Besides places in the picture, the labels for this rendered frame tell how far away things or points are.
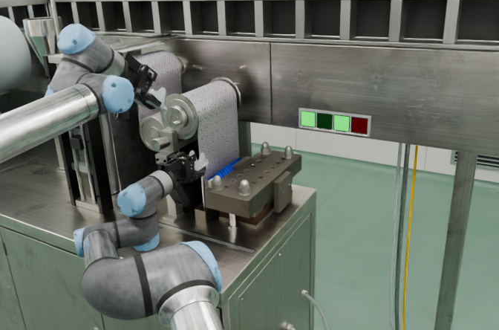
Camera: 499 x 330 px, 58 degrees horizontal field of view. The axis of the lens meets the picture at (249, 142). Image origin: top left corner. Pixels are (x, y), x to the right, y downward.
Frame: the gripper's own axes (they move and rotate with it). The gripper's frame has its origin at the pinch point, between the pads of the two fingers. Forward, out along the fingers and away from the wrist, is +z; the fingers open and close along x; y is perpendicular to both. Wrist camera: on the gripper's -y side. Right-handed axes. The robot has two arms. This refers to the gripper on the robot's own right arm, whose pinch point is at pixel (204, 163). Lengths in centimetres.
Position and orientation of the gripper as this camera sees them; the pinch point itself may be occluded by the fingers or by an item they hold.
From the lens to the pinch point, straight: 146.8
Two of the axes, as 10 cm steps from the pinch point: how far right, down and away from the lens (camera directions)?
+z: 4.9, -3.2, 8.1
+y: -0.3, -9.4, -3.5
